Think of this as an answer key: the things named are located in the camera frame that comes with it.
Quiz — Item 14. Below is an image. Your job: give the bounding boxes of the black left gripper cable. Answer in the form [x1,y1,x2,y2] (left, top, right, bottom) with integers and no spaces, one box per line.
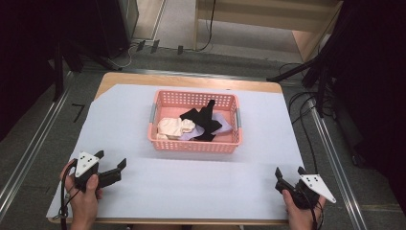
[58,158,79,230]

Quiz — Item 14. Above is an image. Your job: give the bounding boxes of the white table sheet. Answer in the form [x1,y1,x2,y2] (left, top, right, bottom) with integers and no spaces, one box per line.
[45,82,305,221]

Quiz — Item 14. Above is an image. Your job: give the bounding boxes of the pink plastic basket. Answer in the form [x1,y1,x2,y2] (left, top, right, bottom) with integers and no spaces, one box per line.
[147,89,244,154]

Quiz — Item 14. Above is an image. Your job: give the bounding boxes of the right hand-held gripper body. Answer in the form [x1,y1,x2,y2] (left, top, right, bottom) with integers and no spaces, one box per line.
[274,173,337,211]

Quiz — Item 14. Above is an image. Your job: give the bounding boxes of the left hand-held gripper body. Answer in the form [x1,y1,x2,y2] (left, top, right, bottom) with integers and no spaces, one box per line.
[74,150,123,194]

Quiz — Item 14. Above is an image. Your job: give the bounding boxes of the lavender cloth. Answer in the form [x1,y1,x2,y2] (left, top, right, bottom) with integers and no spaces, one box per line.
[177,111,235,142]

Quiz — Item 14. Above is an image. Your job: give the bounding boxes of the light wooden furniture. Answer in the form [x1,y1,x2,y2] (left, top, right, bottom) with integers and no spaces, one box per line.
[193,0,345,63]

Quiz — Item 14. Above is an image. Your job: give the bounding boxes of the black hanging cable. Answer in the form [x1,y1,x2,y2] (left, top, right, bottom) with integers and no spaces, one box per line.
[194,0,217,53]

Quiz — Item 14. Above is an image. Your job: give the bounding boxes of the cream cloth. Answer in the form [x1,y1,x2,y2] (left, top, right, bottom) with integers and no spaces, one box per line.
[155,117,196,141]

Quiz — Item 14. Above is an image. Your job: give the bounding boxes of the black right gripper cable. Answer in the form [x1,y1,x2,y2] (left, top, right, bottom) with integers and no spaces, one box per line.
[299,188,325,230]

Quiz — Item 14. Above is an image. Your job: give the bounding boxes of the black metal stand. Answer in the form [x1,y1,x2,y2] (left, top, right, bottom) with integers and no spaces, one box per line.
[266,18,344,119]
[47,32,84,103]

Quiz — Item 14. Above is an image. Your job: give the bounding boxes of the white floor cable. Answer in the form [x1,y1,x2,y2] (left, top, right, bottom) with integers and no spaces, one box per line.
[107,42,139,70]

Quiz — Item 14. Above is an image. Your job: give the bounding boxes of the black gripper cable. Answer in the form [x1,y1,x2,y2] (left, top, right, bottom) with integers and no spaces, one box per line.
[299,188,325,230]
[58,158,79,230]

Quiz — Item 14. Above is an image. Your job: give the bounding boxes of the black floor cables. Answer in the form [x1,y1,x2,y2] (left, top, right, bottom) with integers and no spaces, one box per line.
[278,61,336,175]

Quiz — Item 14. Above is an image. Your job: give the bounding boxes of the black cloth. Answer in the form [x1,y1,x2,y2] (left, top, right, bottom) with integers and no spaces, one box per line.
[179,99,224,143]

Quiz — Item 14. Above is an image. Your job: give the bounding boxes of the metal floor rail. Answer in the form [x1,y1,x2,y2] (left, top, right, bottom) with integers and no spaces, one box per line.
[309,103,369,230]
[0,71,73,222]

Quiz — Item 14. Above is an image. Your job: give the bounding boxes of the person's left hand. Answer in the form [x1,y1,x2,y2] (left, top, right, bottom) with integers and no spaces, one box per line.
[59,158,104,224]

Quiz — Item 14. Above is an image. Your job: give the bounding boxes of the dark cabinet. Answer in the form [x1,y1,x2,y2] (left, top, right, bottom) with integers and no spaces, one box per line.
[94,0,141,59]

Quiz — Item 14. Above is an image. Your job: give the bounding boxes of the person's right hand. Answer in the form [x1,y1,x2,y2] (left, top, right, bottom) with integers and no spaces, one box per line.
[282,190,327,226]

